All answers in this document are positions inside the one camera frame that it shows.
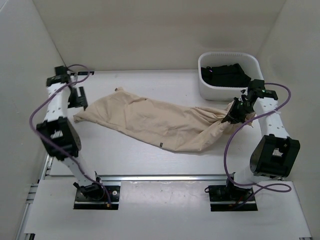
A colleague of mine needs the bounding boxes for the black folded trousers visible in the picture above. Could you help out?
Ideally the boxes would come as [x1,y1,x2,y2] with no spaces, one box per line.
[200,63,252,88]

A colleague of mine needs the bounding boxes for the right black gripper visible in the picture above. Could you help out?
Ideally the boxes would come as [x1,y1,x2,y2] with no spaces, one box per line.
[221,97,255,124]

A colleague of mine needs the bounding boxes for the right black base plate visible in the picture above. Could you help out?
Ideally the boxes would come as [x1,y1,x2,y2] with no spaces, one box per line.
[204,185,258,212]

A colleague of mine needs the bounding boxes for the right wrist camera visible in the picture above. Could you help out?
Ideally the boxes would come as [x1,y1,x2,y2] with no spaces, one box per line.
[247,79,265,97]

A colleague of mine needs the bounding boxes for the small blue label sticker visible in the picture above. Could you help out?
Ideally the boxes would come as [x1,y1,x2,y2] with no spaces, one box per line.
[77,71,95,76]

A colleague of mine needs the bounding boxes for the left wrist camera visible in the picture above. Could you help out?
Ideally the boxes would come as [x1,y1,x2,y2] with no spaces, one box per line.
[54,65,73,83]

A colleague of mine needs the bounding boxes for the beige trousers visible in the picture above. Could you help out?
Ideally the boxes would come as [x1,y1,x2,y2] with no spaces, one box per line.
[73,87,240,152]

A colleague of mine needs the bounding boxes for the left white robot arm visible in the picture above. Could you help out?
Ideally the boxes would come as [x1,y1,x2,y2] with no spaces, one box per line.
[36,73,105,200]

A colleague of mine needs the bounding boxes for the white plastic basket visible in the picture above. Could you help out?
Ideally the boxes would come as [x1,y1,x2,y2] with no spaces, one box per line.
[198,51,264,101]

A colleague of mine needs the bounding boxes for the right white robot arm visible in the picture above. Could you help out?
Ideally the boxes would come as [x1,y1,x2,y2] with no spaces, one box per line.
[223,87,301,200]

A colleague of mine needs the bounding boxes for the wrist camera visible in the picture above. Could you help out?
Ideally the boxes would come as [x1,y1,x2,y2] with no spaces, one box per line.
[247,79,265,97]
[54,65,73,83]

